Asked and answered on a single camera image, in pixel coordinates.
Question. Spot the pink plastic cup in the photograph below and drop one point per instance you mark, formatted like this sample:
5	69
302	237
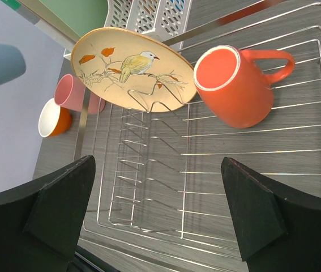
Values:
69	93

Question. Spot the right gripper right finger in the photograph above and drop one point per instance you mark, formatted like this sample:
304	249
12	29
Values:
278	227

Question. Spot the white mesh file organizer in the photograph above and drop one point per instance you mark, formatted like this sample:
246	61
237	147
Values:
160	20

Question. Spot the orange ceramic mug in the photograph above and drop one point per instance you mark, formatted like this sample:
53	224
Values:
233	86

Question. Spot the beige bird pattern plate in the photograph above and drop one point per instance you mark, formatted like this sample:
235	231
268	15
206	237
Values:
133	71

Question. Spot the metal wire dish rack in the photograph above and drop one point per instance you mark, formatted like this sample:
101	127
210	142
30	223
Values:
158	192

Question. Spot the orange white bowl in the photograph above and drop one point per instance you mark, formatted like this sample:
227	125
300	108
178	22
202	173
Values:
54	119

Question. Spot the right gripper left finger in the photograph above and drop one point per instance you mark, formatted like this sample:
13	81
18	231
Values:
40	221

